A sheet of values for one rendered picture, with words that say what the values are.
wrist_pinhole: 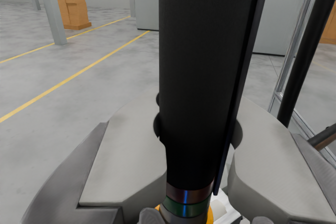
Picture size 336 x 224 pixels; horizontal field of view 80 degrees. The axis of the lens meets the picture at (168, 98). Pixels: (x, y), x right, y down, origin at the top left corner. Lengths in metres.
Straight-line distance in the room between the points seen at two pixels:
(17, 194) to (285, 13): 5.74
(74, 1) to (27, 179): 6.73
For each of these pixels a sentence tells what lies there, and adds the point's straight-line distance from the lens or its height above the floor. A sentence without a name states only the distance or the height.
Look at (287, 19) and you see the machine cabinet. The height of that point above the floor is 0.91.
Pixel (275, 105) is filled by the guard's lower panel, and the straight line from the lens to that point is 1.67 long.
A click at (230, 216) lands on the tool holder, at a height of 1.53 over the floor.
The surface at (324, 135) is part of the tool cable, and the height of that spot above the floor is 1.54.
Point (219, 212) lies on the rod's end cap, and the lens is 0.20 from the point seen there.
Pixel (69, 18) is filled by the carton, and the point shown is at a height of 0.37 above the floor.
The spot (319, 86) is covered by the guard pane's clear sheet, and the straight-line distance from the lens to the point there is 1.31.
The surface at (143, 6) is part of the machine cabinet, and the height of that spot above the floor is 0.80.
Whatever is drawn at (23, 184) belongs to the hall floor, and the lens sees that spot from 2.48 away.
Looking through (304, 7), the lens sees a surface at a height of 1.57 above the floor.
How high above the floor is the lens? 1.70
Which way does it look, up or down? 31 degrees down
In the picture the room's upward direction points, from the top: 1 degrees clockwise
